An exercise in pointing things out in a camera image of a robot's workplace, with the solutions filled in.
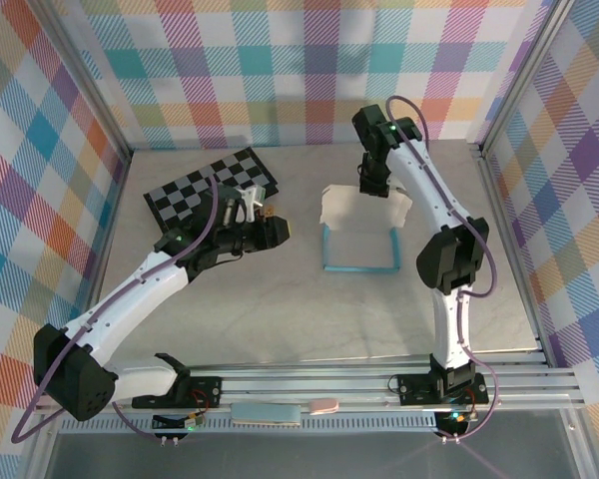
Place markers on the blue paper box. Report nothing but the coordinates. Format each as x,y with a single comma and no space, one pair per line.
359,209

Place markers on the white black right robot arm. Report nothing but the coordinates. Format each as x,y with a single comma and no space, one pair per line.
429,189

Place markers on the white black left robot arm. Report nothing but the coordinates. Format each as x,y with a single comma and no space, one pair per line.
130,294

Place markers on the black grey chessboard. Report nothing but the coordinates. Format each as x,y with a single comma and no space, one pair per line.
189,192

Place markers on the light blue flat pad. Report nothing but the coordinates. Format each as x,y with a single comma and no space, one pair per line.
264,414

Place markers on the small pink oval pad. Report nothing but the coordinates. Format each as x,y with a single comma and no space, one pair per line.
323,405

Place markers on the small controller board green light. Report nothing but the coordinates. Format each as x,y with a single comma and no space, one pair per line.
456,419
179,423

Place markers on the grey metal panel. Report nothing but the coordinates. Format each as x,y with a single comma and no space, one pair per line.
304,456

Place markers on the aluminium side rail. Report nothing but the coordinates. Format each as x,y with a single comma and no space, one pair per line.
102,254
514,254

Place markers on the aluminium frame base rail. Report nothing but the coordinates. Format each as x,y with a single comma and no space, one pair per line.
304,381

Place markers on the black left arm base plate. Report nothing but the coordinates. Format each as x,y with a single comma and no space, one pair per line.
204,391

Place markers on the aluminium frame post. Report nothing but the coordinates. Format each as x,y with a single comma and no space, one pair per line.
524,70
85,80

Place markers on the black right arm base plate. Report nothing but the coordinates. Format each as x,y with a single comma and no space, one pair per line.
414,386

